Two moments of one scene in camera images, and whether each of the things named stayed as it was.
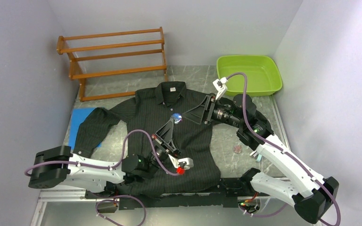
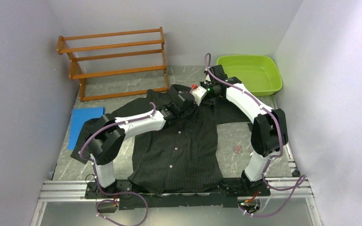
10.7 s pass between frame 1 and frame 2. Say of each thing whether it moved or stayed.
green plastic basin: stayed
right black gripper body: moved
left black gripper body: moved
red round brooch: stayed
